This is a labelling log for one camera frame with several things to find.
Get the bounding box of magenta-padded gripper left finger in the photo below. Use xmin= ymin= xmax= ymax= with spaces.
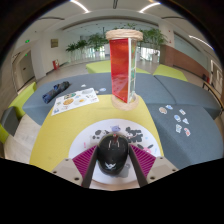
xmin=51 ymin=144 xmax=99 ymax=189

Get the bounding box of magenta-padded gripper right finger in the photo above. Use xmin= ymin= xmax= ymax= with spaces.
xmin=128 ymin=143 xmax=179 ymax=188

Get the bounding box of black computer mouse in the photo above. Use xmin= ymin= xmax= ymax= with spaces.
xmin=96 ymin=133 xmax=130 ymax=177

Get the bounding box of loose stickers group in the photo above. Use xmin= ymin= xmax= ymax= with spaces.
xmin=158 ymin=104 xmax=192 ymax=138

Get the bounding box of grey upholstered bench block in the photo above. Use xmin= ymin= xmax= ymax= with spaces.
xmin=153 ymin=74 xmax=223 ymax=120
xmin=146 ymin=103 xmax=224 ymax=170
xmin=22 ymin=72 xmax=161 ymax=126

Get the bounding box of white sticker sheet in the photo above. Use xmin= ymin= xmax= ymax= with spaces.
xmin=50 ymin=87 xmax=100 ymax=117

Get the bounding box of folded dark blue umbrella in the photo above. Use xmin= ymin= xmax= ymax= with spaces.
xmin=41 ymin=80 xmax=71 ymax=104

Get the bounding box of small dark grey ottoman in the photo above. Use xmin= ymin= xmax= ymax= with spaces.
xmin=0 ymin=106 xmax=20 ymax=137

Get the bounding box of lime green ottoman block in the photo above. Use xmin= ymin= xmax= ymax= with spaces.
xmin=85 ymin=59 xmax=151 ymax=75
xmin=152 ymin=63 xmax=189 ymax=83
xmin=0 ymin=81 xmax=38 ymax=144

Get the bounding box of wooden black-framed chair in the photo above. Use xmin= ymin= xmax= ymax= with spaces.
xmin=202 ymin=81 xmax=224 ymax=109

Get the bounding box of potted green plants group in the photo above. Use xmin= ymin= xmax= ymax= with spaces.
xmin=65 ymin=23 xmax=168 ymax=63

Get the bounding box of ceiling strip lights group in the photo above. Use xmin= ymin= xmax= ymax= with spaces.
xmin=69 ymin=0 xmax=213 ymax=51

